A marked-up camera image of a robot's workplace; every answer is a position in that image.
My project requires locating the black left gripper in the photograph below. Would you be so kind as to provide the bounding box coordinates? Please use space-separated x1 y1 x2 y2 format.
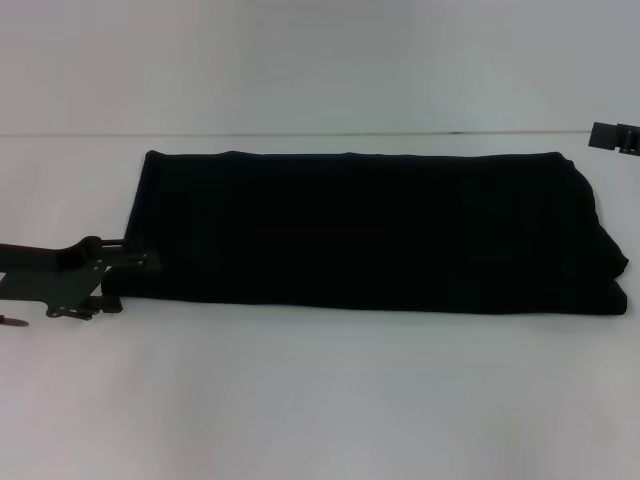
0 235 162 322

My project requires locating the black shirt with FREE print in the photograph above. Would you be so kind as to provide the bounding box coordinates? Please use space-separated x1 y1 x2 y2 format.
102 149 630 318

